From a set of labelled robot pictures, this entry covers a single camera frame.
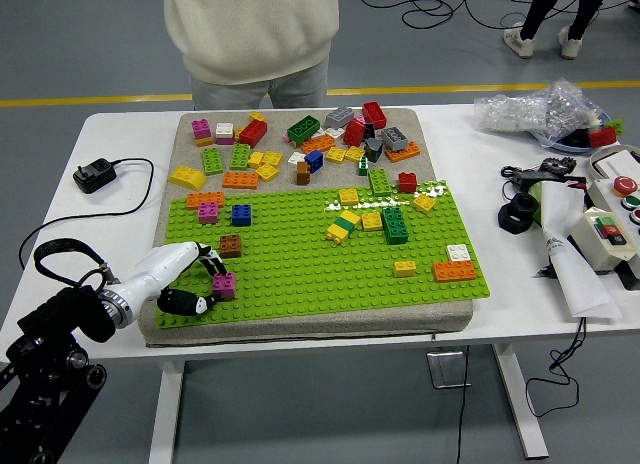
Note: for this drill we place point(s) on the tall brown toy brick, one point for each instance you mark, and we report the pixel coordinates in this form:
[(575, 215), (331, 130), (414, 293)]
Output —
[(302, 175)]

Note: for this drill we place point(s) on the dark grey angled brick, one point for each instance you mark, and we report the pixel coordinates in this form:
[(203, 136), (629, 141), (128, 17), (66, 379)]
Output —
[(373, 149)]

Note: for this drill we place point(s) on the white button control box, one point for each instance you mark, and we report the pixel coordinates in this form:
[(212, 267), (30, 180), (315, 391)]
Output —
[(607, 191)]

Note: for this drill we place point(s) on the grey-brown mat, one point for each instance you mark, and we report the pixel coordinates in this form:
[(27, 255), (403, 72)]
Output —
[(350, 323)]

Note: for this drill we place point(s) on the pink and yellow brick stack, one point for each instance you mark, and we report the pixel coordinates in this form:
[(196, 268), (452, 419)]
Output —
[(201, 131)]

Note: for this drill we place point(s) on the white table leg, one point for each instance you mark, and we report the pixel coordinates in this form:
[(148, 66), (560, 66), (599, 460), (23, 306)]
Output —
[(522, 409), (167, 414)]

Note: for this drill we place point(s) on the white switch box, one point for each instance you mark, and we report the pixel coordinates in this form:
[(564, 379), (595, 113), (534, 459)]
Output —
[(590, 241)]

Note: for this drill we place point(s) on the white toy brick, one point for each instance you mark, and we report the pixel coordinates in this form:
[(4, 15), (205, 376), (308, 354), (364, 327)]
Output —
[(458, 252), (334, 132), (296, 158)]

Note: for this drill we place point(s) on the black toy brick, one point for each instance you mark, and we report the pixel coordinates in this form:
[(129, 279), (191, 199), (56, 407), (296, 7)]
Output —
[(369, 130)]

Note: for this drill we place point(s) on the person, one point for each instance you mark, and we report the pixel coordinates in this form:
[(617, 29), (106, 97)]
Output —
[(537, 9), (250, 24)]

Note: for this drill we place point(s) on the black power supply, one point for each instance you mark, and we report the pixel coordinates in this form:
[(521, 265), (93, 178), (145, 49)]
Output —
[(527, 178)]

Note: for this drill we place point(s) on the white and pink brick stack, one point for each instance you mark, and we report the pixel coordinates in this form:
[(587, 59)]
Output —
[(224, 133)]

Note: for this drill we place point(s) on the white oval case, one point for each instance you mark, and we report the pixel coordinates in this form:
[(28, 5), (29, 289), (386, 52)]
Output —
[(620, 160)]

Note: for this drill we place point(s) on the small green and white brick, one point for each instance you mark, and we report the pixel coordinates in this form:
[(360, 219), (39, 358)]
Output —
[(363, 168)]

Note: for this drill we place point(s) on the lime green toy brick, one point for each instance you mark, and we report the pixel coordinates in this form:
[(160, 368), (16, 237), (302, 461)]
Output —
[(616, 127), (240, 156), (212, 161)]

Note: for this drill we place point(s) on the black gear wheel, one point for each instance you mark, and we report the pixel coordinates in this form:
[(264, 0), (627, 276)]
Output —
[(557, 164)]

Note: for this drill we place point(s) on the blue toy brick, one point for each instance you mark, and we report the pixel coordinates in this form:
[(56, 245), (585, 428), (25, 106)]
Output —
[(241, 216), (314, 161)]

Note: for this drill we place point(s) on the green studded baseplate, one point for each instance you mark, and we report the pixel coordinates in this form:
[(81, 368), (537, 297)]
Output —
[(300, 274)]

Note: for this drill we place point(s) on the square red toy brick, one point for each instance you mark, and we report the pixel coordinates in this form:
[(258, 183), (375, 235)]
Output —
[(406, 183)]

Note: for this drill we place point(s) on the small yellow toy brick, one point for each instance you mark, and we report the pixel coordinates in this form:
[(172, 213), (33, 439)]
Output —
[(237, 133), (257, 116)]

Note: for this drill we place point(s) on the small black plug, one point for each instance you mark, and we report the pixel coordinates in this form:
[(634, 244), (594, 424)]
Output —
[(545, 272)]

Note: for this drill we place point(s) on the clear bubble wrap bag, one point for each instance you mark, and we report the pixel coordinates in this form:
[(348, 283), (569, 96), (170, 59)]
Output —
[(530, 111)]

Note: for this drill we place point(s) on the metal floor plate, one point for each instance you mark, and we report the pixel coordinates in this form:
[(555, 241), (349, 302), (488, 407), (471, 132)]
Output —
[(447, 369)]

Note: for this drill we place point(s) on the long orange toy brick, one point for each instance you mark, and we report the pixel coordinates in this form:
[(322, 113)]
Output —
[(240, 180), (318, 144), (404, 153), (454, 271), (205, 200)]

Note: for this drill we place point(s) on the black power adapter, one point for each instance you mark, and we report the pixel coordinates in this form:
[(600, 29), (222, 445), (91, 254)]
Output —
[(95, 175)]

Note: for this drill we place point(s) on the pink toy brick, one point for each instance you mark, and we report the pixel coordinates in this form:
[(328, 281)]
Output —
[(223, 286), (359, 118), (208, 213)]

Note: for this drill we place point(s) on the long dark green brick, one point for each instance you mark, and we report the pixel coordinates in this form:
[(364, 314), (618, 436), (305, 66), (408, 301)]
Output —
[(394, 226), (303, 129)]

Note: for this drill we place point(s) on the long red toy brick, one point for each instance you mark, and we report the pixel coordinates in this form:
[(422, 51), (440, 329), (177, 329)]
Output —
[(374, 115), (253, 133)]

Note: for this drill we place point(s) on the yellow and green brick stack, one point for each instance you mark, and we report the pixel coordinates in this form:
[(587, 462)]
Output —
[(343, 226)]

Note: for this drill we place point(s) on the white paper sheet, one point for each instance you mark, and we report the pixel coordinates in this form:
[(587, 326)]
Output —
[(580, 279)]

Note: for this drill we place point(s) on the clear blue-rimmed container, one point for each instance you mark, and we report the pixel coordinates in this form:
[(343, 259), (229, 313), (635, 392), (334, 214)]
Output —
[(570, 149)]

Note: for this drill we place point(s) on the yellow floor tape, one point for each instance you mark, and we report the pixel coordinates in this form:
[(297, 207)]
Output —
[(450, 89)]

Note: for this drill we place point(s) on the yellow curved toy brick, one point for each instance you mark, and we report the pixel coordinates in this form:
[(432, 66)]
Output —
[(186, 177)]

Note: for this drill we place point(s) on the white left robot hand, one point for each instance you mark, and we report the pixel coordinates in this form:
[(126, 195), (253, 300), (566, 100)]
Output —
[(155, 269)]

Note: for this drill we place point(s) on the long grey toy brick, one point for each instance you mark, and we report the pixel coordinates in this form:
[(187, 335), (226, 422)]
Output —
[(339, 116), (394, 138)]

